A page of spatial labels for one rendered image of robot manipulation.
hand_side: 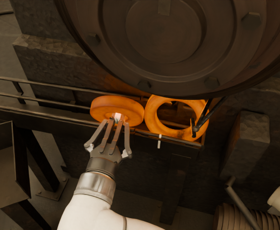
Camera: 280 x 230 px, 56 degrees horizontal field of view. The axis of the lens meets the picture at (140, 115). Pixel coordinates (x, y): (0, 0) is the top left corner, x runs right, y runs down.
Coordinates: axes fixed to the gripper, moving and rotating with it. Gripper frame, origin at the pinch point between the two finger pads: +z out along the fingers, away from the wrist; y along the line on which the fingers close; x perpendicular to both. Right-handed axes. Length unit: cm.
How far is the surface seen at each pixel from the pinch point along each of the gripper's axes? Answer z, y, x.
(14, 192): -24.4, -26.9, -13.6
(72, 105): 4.8, -18.4, -7.6
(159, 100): 2.8, 10.6, 4.1
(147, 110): 1.5, 7.5, 0.3
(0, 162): -16.4, -36.4, -14.1
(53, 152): 17, -53, -76
